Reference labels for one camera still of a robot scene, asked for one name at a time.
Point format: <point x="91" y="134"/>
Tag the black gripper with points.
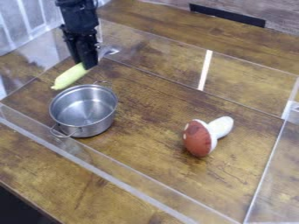
<point x="79" y="30"/>

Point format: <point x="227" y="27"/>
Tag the black bar on table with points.
<point x="228" y="15"/>

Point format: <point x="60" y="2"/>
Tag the red plush mushroom toy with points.
<point x="200" y="135"/>

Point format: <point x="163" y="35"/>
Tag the green handled metal spoon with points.
<point x="69" y="76"/>

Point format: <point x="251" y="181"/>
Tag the clear acrylic enclosure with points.
<point x="132" y="175"/>

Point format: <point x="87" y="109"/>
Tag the stainless steel pot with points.
<point x="83" y="110"/>

